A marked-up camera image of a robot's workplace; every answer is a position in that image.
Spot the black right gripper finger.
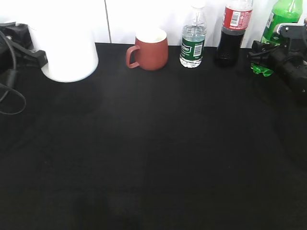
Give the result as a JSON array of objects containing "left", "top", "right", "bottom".
[{"left": 247, "top": 40, "right": 278, "bottom": 65}]

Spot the green soda bottle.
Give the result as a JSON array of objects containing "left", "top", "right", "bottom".
[{"left": 250, "top": 0, "right": 304, "bottom": 78}]

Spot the cola bottle red label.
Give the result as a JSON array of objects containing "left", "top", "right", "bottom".
[{"left": 215, "top": 0, "right": 253, "bottom": 68}]

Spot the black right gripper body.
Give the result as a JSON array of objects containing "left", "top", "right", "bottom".
[{"left": 270, "top": 23, "right": 307, "bottom": 105}]

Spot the cestbon water bottle green label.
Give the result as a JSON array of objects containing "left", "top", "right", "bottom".
[{"left": 179, "top": 0, "right": 207, "bottom": 68}]

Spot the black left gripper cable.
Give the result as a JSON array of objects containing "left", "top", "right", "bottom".
[{"left": 0, "top": 31, "right": 26, "bottom": 115}]

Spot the white ceramic mug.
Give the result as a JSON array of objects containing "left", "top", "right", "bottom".
[{"left": 27, "top": 7, "right": 98, "bottom": 83}]

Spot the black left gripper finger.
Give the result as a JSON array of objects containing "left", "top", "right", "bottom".
[{"left": 14, "top": 44, "right": 48, "bottom": 68}]

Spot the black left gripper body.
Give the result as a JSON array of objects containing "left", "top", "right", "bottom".
[{"left": 0, "top": 22, "right": 34, "bottom": 75}]

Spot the red ceramic mug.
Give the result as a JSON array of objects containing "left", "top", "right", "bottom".
[{"left": 126, "top": 28, "right": 168, "bottom": 71}]

